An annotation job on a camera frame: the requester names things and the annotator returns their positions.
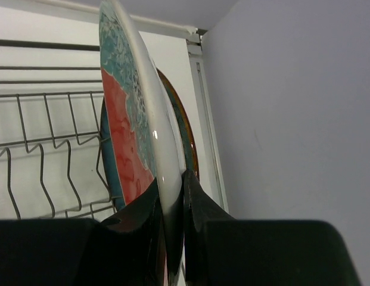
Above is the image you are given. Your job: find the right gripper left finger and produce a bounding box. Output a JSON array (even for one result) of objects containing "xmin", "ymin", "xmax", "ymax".
[{"xmin": 0, "ymin": 182, "xmax": 165, "ymax": 285}]

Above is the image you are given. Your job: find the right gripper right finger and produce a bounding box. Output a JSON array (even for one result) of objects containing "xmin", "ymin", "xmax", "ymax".
[{"xmin": 183, "ymin": 170, "xmax": 360, "ymax": 285}]

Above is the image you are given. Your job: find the red and teal floral plate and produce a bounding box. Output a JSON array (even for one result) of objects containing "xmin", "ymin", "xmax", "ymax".
[{"xmin": 99, "ymin": 1, "xmax": 183, "ymax": 285}]

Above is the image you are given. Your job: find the dark teal speckled plate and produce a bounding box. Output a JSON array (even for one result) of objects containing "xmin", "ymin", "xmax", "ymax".
[{"xmin": 100, "ymin": 70, "xmax": 200, "ymax": 211}]

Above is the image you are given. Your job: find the black wire dish rack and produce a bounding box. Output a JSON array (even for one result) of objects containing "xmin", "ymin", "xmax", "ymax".
[{"xmin": 0, "ymin": 39, "xmax": 116, "ymax": 220}]

